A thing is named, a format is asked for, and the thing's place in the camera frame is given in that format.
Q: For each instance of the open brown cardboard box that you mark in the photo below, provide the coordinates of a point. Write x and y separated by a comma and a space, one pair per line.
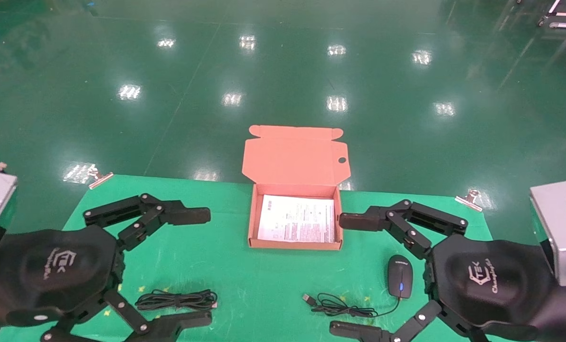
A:
292, 156

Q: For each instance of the white printed instruction sheet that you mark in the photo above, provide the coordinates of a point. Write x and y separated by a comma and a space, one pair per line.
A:
292, 218

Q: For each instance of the metal binder clip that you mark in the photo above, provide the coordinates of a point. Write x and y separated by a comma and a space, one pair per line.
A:
468, 202
100, 179

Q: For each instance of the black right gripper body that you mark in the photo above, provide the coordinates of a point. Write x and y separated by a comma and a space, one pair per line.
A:
492, 280

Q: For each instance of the green table mat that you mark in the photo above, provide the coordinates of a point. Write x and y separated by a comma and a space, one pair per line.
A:
264, 285

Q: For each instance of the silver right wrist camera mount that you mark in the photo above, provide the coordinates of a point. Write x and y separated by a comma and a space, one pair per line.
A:
565, 228

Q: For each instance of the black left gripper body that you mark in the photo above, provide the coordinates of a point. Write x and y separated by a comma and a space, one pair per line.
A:
60, 266

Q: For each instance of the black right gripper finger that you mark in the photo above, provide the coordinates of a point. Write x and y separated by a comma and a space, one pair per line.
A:
363, 221
359, 332

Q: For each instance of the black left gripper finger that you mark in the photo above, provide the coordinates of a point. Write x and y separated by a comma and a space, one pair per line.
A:
188, 216
169, 327

